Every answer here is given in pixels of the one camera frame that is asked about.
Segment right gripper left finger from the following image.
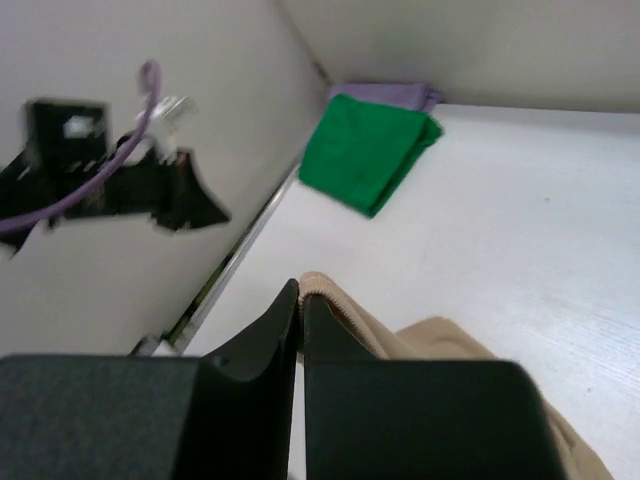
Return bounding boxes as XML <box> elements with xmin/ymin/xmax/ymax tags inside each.
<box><xmin>206</xmin><ymin>279</ymin><xmax>299</xmax><ymax>479</ymax></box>

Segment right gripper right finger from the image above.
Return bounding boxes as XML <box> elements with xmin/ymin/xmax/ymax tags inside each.
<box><xmin>303</xmin><ymin>295</ymin><xmax>376</xmax><ymax>361</ymax></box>

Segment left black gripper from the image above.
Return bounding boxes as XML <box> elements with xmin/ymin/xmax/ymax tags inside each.
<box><xmin>1</xmin><ymin>99</ymin><xmax>231</xmax><ymax>232</ymax></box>

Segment beige t shirt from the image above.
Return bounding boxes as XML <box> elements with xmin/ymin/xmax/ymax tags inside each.
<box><xmin>298</xmin><ymin>272</ymin><xmax>612</xmax><ymax>479</ymax></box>

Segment green t shirt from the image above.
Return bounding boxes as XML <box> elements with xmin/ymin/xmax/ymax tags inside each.
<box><xmin>299</xmin><ymin>94</ymin><xmax>443</xmax><ymax>218</ymax></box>

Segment purple t shirt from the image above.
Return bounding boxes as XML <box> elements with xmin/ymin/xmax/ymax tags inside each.
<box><xmin>328</xmin><ymin>83</ymin><xmax>443</xmax><ymax>112</ymax></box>

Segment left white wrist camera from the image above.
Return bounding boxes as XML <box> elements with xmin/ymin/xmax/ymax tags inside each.
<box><xmin>145</xmin><ymin>96</ymin><xmax>197</xmax><ymax>157</ymax></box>

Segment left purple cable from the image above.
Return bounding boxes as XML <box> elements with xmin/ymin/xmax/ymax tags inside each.
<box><xmin>0</xmin><ymin>59</ymin><xmax>164</xmax><ymax>239</ymax></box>

